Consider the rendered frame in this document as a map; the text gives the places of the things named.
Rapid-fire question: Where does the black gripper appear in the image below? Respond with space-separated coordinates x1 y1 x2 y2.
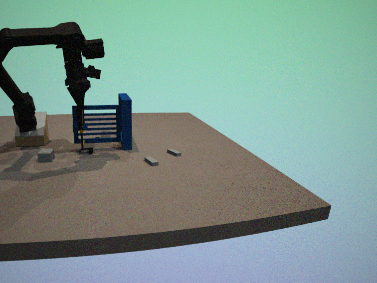
64 60 91 110

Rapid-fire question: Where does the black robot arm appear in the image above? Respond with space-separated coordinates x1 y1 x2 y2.
0 22 105 133

